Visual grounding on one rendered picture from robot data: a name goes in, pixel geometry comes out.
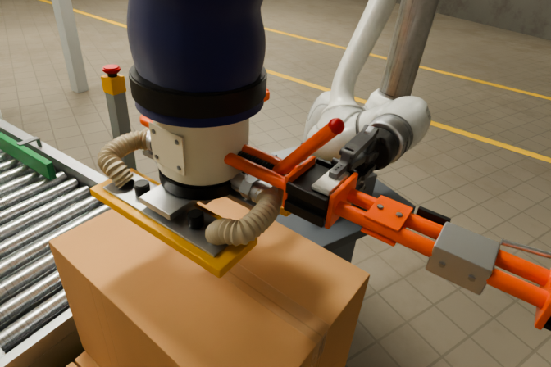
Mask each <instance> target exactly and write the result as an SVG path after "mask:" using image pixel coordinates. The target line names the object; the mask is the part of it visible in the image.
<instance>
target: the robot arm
mask: <svg viewBox="0 0 551 367"><path fill-rule="evenodd" d="M395 3H396V0H369V1H368V3H367V6H366V9H365V11H364V12H363V14H362V17H361V20H360V21H359V23H358V25H357V28H356V29H355V31H354V34H353V36H352V38H351V40H350V42H349V44H348V47H347V49H346V51H345V53H344V55H343V57H342V60H341V62H340V63H339V66H338V69H337V71H336V73H335V77H334V79H333V83H332V86H331V91H327V92H324V93H322V94H321V95H320V96H318V97H317V98H316V100H315V101H314V103H313V104H312V106H311V108H310V111H309V112H308V115H307V120H306V124H305V129H304V135H303V142H301V144H303V143H304V142H305V141H307V140H308V139H309V138H310V137H311V136H312V135H313V134H315V133H316V132H317V131H318V130H320V129H321V128H322V127H324V126H325V125H326V124H327V123H329V121H330V120H331V119H333V118H340V119H341V120H342V121H343V122H344V126H345V128H344V131H343V132H342V133H341V134H338V135H337V136H335V137H334V138H332V139H331V140H330V141H329V142H328V143H326V144H325V145H324V146H322V147H321V148H320V149H318V150H317V151H316V152H314V153H313V154H311V155H310V156H315V157H316V159H317V158H318V157H320V158H322V159H324V160H327V161H330V162H331V164H332V165H334V167H333V168H331V169H330V170H329V171H328V172H327V173H325V174H324V175H323V176H322V177H321V178H319V179H318V180H317V181H316V182H315V183H314V184H313V185H312V189H313V190H315V191H317V192H319V193H322V194H324V195H326V196H329V195H331V194H332V193H333V192H334V191H335V190H336V189H337V188H338V187H339V186H340V185H341V184H342V183H343V182H344V181H345V180H346V179H347V178H348V177H349V176H350V173H349V172H347V171H350V170H353V171H355V172H356V173H358V177H357V184H356V188H355V189H356V190H358V191H360V192H364V191H365V190H366V186H365V184H364V183H363V181H364V180H365V179H366V178H367V177H368V176H369V175H370V174H371V173H372V172H373V171H374V170H381V169H384V168H385V167H386V166H388V165H389V164H392V163H394V162H396V161H397V160H398V159H399V158H400V157H401V156H402V155H403V154H404V153H405V152H406V151H408V150H410V149H412V148H413V147H415V146H416V145H417V144H418V143H419V142H420V141H421V140H422V139H423V138H424V136H425V135H426V133H427V131H428V129H429V127H430V123H431V114H430V110H429V107H428V105H427V103H426V102H425V101H424V100H423V99H421V98H419V97H414V96H413V95H411V93H412V88H413V85H414V83H415V79H416V77H417V72H418V69H419V66H420V63H421V59H422V55H423V52H424V50H425V46H426V42H427V39H428V36H429V33H430V28H431V26H432V24H433V20H434V18H435V13H436V10H437V7H438V4H439V0H401V3H400V7H399V10H398V16H397V20H396V23H395V27H394V32H393V36H392V40H391V44H390V47H389V53H388V56H387V60H386V63H385V69H384V73H383V76H382V80H381V83H380V88H378V89H377V90H376V91H375V92H373V93H372V94H371V96H370V97H369V99H368V100H367V102H366V104H365V106H359V105H358V104H357V103H356V102H355V99H354V86H355V83H356V80H357V77H358V75H359V73H360V71H361V69H362V67H363V66H364V64H365V62H366V60H367V58H368V56H369V54H370V53H371V50H372V49H373V47H374V45H375V43H376V41H377V39H378V38H379V36H380V33H381V31H382V30H383V28H384V27H385V24H386V22H387V20H388V19H389V16H390V14H391V12H392V10H393V9H394V5H395ZM310 156H309V157H310ZM309 157H308V158H309ZM308 158H307V159H308ZM307 159H305V160H307ZM305 160H304V161H302V162H301V163H300V164H298V165H301V164H302V163H303V162H305ZM315 164H316V161H315Z"/></svg>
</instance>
